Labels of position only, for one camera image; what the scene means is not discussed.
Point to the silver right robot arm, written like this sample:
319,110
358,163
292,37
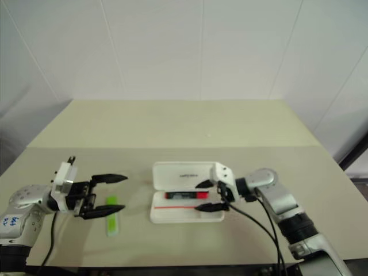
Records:
284,204

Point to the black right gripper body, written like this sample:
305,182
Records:
228,195

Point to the red marker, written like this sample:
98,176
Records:
198,195

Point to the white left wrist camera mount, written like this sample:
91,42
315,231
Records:
63,174

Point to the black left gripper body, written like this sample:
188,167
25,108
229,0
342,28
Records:
79,195

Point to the green marker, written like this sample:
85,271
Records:
112,221

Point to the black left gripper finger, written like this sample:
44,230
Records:
109,178
105,210

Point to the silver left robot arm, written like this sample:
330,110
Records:
21,207

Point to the white pencil case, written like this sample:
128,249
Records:
178,175

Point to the black frame furniture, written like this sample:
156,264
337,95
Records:
355,155

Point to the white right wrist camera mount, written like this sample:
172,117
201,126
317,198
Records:
222,172

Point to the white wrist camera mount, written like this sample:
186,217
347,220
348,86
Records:
222,172
63,174

